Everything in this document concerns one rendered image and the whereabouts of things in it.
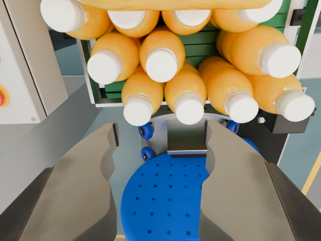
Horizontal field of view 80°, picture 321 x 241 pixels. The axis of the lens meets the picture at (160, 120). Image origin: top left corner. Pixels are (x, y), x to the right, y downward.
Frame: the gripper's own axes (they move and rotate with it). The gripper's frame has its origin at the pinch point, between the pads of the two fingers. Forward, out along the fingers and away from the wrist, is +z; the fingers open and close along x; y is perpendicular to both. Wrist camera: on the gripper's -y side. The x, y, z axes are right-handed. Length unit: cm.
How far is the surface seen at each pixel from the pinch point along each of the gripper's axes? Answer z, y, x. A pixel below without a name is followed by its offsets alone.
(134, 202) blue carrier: 13.1, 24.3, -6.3
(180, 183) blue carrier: 17.5, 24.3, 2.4
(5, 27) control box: 14.8, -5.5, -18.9
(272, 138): 109, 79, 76
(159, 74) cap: 13.3, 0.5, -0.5
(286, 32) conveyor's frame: 34.3, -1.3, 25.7
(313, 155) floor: 124, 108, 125
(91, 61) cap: 13.2, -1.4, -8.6
